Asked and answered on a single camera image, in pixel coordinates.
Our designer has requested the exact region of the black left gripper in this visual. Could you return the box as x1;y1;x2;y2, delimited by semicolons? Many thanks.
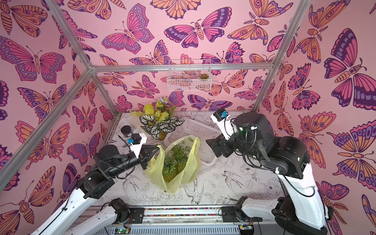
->
108;145;160;179

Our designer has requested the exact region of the yellow-green plastic bag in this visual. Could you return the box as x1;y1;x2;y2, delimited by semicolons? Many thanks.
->
144;135;201;193

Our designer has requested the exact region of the pineapple with leafy crown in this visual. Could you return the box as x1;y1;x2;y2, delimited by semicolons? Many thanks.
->
162;155;178;183

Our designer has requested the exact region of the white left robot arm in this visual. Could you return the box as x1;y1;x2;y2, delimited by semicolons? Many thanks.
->
34;145;160;235

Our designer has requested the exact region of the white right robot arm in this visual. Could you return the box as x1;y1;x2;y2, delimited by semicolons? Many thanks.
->
206;109;334;235

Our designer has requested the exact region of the white perforated plastic basket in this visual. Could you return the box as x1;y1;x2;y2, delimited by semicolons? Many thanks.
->
163;117;222;166

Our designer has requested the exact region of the black round jar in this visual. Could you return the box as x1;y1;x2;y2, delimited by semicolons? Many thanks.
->
120;125;132;138

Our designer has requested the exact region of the potted plant with striped leaves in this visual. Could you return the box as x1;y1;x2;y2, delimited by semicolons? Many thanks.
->
131;97;184;141

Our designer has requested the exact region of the small green plant in basket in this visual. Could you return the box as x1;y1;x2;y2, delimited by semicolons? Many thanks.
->
200;74;210;80

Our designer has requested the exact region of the green circuit board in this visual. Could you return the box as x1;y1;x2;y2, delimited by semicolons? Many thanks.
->
114;227;130;235

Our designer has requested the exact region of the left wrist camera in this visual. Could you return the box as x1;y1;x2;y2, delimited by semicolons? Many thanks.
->
126;133;147;158

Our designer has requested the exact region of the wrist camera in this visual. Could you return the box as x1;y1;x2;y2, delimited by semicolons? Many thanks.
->
126;133;147;158
211;108;237;141

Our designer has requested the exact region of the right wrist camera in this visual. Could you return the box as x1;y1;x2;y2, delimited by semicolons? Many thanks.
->
211;108;237;141

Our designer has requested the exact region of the aluminium frame rail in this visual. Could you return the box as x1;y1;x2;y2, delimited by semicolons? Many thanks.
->
130;205;275;221

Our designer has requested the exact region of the perforated grey cable duct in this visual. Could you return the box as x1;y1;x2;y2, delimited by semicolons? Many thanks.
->
95;225;240;235

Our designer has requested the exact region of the white wire wall basket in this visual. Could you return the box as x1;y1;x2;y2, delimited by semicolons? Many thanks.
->
165;59;212;92

